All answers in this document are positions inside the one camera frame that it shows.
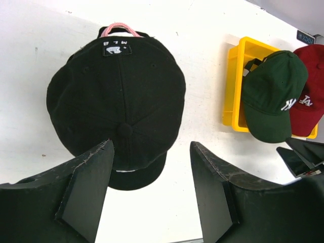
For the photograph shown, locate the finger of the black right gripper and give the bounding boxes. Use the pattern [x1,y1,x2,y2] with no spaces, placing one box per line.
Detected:
[276,147,316,178]
[286,138,323,167]

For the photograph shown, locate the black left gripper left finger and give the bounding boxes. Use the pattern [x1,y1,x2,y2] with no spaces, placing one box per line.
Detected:
[1,140,114,242]

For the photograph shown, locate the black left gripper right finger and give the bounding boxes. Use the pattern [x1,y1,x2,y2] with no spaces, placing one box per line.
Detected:
[190,142,323,242]

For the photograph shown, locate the red baseball cap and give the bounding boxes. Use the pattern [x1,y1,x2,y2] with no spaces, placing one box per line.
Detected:
[290,44,323,137]

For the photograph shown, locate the dark green Yankees cap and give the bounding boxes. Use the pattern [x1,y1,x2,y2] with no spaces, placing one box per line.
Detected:
[241,51,308,143]

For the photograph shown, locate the black Yankees baseball cap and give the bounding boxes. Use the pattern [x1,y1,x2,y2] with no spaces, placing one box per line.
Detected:
[46,32,186,191]

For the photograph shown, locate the pink baseball cap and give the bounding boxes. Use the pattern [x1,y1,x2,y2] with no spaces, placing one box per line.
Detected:
[98,22,141,38]

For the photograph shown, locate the dark corner label sticker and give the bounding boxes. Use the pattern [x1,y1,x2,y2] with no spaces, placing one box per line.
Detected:
[296,30,316,45]

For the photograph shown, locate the yellow plastic bin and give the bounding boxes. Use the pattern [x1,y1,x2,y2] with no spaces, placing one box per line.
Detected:
[222,37,317,138]

